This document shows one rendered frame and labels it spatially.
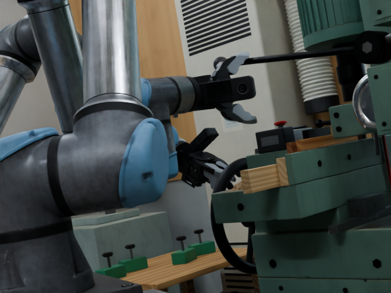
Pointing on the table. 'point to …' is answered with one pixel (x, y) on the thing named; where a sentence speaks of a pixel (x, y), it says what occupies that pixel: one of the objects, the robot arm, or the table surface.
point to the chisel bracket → (345, 122)
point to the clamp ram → (316, 132)
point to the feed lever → (365, 41)
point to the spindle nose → (348, 72)
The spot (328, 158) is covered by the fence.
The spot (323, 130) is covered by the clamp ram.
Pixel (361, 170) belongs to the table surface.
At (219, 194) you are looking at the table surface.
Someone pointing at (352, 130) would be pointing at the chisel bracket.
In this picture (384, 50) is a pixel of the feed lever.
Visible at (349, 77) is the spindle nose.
